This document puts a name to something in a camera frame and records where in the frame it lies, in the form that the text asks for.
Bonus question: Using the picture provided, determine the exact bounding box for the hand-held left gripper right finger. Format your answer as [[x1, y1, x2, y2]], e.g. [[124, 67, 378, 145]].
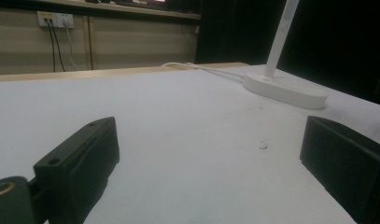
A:
[[299, 115, 380, 224]]

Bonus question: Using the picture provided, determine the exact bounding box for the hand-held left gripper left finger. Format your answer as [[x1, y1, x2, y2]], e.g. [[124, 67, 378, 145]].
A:
[[33, 116, 120, 224]]

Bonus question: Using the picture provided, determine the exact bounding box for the white lamp stand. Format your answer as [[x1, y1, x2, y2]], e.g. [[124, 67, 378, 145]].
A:
[[242, 0, 330, 110]]

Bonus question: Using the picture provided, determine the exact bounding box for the wooden shelf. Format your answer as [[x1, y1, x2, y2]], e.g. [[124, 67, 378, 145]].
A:
[[37, 0, 202, 21]]

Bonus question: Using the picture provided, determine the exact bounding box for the black curtain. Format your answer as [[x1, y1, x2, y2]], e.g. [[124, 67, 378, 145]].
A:
[[194, 0, 380, 107]]

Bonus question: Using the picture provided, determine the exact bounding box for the black power cable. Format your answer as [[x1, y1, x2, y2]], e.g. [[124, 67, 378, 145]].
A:
[[49, 20, 66, 73], [46, 19, 57, 74]]

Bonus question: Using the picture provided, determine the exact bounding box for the white power cable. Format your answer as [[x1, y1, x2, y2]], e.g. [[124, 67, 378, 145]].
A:
[[63, 20, 81, 71]]

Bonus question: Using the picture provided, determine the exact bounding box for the white wall power strip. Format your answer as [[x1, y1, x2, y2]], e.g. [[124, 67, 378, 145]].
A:
[[36, 10, 75, 29]]

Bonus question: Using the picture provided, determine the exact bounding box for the white lamp cable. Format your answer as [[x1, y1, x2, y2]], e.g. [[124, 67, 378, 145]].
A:
[[161, 62, 246, 79]]

